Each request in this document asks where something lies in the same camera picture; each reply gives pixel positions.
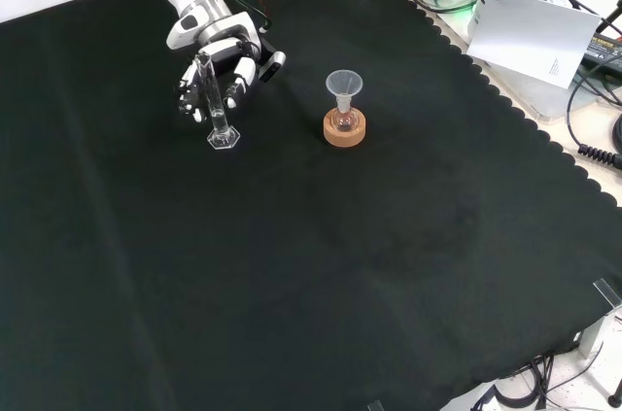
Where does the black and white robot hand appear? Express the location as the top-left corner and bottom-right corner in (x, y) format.
(175, 12), (264, 124)

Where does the clear glass graduated cylinder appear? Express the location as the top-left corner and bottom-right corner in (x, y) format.
(193, 52), (243, 152)

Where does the clear plastic funnel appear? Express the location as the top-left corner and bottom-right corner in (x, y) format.
(325, 69), (363, 109)

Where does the round-bottom glass flask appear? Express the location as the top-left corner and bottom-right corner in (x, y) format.
(332, 94), (360, 132)

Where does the black bench cloth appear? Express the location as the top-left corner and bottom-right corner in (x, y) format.
(0, 0), (622, 411)

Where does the white paper card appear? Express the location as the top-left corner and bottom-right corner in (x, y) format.
(466, 0), (603, 90)

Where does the black power adapter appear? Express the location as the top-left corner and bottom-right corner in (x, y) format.
(582, 31), (622, 70)

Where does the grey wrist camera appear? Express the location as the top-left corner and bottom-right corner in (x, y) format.
(257, 50), (288, 84)

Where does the black and orange arm cable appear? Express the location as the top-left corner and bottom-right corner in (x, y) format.
(221, 0), (273, 34)

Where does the cork ring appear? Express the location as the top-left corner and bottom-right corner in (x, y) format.
(322, 107), (367, 148)

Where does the black coiled cable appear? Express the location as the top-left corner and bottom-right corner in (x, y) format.
(565, 65), (622, 168)

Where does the black cable bundle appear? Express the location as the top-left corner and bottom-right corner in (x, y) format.
(478, 352), (622, 411)

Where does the grey metal bracket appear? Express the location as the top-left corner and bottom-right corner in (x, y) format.
(577, 316), (606, 359)

